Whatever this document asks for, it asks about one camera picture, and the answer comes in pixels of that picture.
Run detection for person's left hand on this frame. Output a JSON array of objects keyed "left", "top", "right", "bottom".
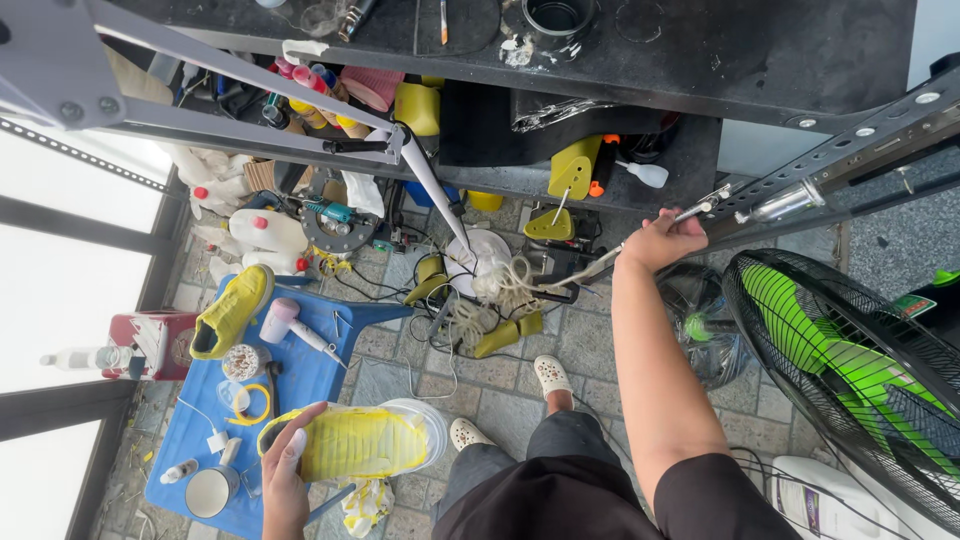
[{"left": 261, "top": 401, "right": 330, "bottom": 528}]

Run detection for person's right hand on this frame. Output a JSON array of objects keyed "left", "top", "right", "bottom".
[{"left": 616, "top": 208, "right": 710, "bottom": 274}]

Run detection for silver spray gun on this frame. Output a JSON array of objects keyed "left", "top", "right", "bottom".
[{"left": 536, "top": 183, "right": 735, "bottom": 295}]

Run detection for yellow taped white-soled shoe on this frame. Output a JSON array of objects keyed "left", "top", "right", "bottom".
[{"left": 257, "top": 398, "right": 450, "bottom": 483}]

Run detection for small black floor fan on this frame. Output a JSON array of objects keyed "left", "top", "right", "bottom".
[{"left": 655, "top": 261, "right": 753, "bottom": 390}]

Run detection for black electric device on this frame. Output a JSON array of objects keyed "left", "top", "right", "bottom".
[{"left": 538, "top": 205, "right": 603, "bottom": 305}]

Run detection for black cluttered workshop shelf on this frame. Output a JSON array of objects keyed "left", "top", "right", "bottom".
[{"left": 105, "top": 0, "right": 919, "bottom": 220}]

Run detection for white round plate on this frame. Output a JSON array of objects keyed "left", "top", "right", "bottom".
[{"left": 444, "top": 228, "right": 514, "bottom": 300}]

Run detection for person's white right clog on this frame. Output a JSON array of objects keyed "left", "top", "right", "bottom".
[{"left": 533, "top": 354, "right": 575, "bottom": 402}]

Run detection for person's white clog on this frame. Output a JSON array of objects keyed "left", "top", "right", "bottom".
[
  {"left": 449, "top": 417, "right": 498, "bottom": 454},
  {"left": 533, "top": 354, "right": 575, "bottom": 402}
]

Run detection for perforated grey metal bar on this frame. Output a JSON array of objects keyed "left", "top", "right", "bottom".
[{"left": 697, "top": 70, "right": 960, "bottom": 255}]

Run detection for black fan with green blades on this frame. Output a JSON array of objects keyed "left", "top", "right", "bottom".
[{"left": 721, "top": 248, "right": 960, "bottom": 538}]

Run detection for green and black machine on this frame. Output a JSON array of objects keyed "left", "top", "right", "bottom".
[{"left": 891, "top": 268, "right": 960, "bottom": 346}]

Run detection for person's black shirt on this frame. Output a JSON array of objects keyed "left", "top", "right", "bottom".
[{"left": 433, "top": 451, "right": 804, "bottom": 540}]

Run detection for person's grey trousers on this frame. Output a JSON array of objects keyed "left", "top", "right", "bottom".
[{"left": 435, "top": 409, "right": 646, "bottom": 540}]

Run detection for person's white left clog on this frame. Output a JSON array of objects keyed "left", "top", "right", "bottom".
[{"left": 449, "top": 417, "right": 498, "bottom": 454}]

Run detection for white plastic jug with label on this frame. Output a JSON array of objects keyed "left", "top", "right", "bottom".
[{"left": 768, "top": 455, "right": 960, "bottom": 540}]

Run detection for round grey metal disc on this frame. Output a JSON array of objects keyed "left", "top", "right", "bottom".
[{"left": 299, "top": 168, "right": 381, "bottom": 255}]

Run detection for teal power drill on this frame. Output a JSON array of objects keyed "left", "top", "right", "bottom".
[{"left": 303, "top": 195, "right": 355, "bottom": 225}]

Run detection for pink hair dryer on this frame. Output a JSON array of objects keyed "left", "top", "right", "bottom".
[{"left": 258, "top": 297, "right": 351, "bottom": 369}]

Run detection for white jug with red cap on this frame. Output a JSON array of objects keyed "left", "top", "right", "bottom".
[
  {"left": 240, "top": 250, "right": 311, "bottom": 278},
  {"left": 228, "top": 207, "right": 309, "bottom": 255}
]

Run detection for blue plastic table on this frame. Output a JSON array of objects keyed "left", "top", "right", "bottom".
[{"left": 144, "top": 273, "right": 415, "bottom": 540}]

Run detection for yellow-stained plastic bag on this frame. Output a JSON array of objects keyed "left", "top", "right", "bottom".
[{"left": 340, "top": 475, "right": 397, "bottom": 538}]

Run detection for yellow tape roll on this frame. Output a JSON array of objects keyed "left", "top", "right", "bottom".
[{"left": 228, "top": 383, "right": 273, "bottom": 428}]

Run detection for clear jar of cotton swabs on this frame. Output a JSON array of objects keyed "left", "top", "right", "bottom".
[{"left": 222, "top": 343, "right": 273, "bottom": 384}]

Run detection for yellow suede shoe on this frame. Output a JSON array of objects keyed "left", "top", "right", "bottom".
[{"left": 189, "top": 264, "right": 276, "bottom": 361}]

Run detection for clear plastic lid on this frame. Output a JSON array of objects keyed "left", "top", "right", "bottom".
[{"left": 216, "top": 379, "right": 253, "bottom": 415}]

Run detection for white enamel mug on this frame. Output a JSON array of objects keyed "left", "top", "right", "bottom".
[{"left": 183, "top": 464, "right": 242, "bottom": 520}]

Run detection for red and white tin box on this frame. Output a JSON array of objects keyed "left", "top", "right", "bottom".
[{"left": 105, "top": 310, "right": 201, "bottom": 382}]

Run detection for small white bottle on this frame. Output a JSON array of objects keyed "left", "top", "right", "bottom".
[{"left": 158, "top": 458, "right": 201, "bottom": 486}]

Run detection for clear plastic bottle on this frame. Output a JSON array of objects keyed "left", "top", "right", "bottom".
[{"left": 39, "top": 345, "right": 138, "bottom": 373}]

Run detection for white coiled rope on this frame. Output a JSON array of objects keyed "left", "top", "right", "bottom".
[{"left": 448, "top": 255, "right": 550, "bottom": 355}]

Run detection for white charger with cable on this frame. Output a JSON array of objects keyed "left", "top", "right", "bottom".
[{"left": 176, "top": 396, "right": 231, "bottom": 456}]

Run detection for grey metal rack frame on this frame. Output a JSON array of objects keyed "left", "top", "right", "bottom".
[{"left": 0, "top": 0, "right": 412, "bottom": 168}]

